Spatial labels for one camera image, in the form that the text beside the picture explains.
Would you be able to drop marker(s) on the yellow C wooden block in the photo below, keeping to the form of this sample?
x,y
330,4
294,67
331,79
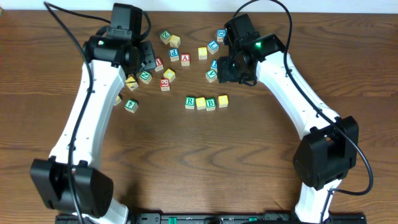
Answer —
x,y
169,74

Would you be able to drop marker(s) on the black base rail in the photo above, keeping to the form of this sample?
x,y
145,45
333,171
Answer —
x,y
271,217

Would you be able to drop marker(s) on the blue l wooden block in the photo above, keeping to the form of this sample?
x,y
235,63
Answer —
x,y
213,47
214,65

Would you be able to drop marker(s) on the yellow O wooden block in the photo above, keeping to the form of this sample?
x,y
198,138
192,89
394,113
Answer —
x,y
200,103

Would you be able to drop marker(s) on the green B wooden block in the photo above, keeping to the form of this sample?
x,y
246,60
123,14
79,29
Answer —
x,y
210,104

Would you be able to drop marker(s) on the red A wooden block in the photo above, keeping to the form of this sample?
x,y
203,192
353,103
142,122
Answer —
x,y
185,60

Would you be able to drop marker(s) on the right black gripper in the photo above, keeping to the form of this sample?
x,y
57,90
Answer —
x,y
224,73

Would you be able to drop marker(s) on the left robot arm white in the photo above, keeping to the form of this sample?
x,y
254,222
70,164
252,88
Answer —
x,y
70,180

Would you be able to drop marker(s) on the yellow K wooden block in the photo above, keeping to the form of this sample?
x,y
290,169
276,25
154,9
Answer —
x,y
131,83

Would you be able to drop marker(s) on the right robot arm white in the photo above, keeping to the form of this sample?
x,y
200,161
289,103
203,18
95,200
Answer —
x,y
327,149

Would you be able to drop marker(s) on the blue P wooden block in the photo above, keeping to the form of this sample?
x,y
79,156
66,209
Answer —
x,y
174,55

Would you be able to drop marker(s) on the green R wooden block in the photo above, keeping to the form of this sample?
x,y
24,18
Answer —
x,y
190,103

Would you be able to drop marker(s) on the yellow S wooden block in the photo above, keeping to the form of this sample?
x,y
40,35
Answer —
x,y
202,53

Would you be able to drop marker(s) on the red E wooden block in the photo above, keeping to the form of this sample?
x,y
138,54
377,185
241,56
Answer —
x,y
165,84

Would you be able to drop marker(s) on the green Z wooden block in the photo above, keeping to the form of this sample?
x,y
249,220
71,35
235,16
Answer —
x,y
165,37

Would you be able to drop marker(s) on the green 4 wooden block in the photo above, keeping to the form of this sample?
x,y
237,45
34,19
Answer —
x,y
131,106

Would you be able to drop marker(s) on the blue L wooden block lower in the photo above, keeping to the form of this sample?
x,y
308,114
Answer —
x,y
214,65

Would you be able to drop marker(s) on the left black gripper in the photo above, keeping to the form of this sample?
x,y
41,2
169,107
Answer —
x,y
148,56

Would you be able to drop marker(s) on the green N wooden block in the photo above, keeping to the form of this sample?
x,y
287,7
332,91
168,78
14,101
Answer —
x,y
145,77

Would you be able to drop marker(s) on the yellow wooden block near Z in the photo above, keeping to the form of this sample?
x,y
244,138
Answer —
x,y
175,41

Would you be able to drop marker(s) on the blue D wooden block top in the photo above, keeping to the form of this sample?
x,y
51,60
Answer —
x,y
221,34

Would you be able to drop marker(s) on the blue L wooden block upper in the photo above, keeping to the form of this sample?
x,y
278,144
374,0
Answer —
x,y
213,47

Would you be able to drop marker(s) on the yellow G wooden block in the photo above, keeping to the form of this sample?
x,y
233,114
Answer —
x,y
118,99

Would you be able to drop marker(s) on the green V block centre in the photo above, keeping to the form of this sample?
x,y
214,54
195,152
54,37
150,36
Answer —
x,y
211,76

